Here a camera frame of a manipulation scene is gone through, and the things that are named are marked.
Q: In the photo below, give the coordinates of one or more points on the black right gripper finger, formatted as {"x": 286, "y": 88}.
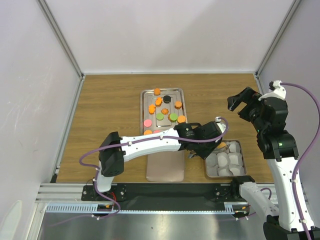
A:
{"x": 246, "y": 111}
{"x": 243, "y": 97}

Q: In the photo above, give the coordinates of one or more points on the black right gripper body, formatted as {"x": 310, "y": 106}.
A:
{"x": 255, "y": 112}

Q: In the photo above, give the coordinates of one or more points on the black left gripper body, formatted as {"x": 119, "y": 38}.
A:
{"x": 205, "y": 148}

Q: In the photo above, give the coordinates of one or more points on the orange round sandwich cookie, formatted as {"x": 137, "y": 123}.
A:
{"x": 221, "y": 145}

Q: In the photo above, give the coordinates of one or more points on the green round cookie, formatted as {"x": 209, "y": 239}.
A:
{"x": 160, "y": 116}
{"x": 173, "y": 117}

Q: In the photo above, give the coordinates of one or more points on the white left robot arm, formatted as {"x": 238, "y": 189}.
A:
{"x": 116, "y": 150}

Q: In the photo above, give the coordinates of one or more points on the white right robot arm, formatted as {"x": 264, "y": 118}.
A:
{"x": 290, "y": 218}

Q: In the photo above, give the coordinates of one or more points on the white paper cup top right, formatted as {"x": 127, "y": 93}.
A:
{"x": 233, "y": 146}

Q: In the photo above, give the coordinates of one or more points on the white paper cup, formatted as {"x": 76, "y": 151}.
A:
{"x": 212, "y": 161}
{"x": 223, "y": 159}
{"x": 224, "y": 171}
{"x": 212, "y": 171}
{"x": 236, "y": 158}
{"x": 237, "y": 170}
{"x": 233, "y": 146}

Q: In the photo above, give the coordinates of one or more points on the white paper cup centre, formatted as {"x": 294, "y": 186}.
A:
{"x": 223, "y": 159}

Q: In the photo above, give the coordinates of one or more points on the white paper cup middle left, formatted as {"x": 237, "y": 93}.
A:
{"x": 212, "y": 161}

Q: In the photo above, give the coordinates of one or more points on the orange round cookie lower right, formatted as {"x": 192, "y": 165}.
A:
{"x": 181, "y": 119}

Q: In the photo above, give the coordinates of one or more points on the white paper cup middle right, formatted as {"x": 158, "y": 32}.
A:
{"x": 236, "y": 158}

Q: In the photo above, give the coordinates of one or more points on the white paper cup bottom left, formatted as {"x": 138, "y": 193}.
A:
{"x": 212, "y": 171}

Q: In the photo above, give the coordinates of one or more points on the white paper cup bottom middle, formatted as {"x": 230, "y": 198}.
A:
{"x": 224, "y": 171}

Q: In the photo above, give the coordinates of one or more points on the white paper cup bottom right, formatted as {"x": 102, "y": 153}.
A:
{"x": 237, "y": 170}

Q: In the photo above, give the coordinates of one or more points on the orange flower cookie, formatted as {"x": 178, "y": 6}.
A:
{"x": 165, "y": 111}

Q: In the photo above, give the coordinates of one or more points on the silver steel tray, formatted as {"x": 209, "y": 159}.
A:
{"x": 147, "y": 98}

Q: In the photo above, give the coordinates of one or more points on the black sandwich cookie on tray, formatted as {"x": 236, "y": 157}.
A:
{"x": 167, "y": 99}

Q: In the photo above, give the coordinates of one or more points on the rose gold tin lid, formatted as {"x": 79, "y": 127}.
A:
{"x": 166, "y": 167}

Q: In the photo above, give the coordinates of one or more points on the orange bear cookie upper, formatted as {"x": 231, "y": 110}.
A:
{"x": 158, "y": 101}

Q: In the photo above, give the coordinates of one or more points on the orange bear cookie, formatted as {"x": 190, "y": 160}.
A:
{"x": 151, "y": 109}
{"x": 158, "y": 101}

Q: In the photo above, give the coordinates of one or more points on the orange bear cookie lower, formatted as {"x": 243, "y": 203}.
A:
{"x": 151, "y": 109}

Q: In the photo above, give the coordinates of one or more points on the orange round cookie top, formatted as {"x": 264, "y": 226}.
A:
{"x": 157, "y": 91}

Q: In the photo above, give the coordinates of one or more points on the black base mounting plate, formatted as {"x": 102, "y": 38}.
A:
{"x": 173, "y": 196}

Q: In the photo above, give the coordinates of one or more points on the white slotted cable duct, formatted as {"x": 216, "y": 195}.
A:
{"x": 95, "y": 208}

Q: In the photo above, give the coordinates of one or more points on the aluminium frame rail front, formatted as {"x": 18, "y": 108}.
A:
{"x": 59, "y": 193}

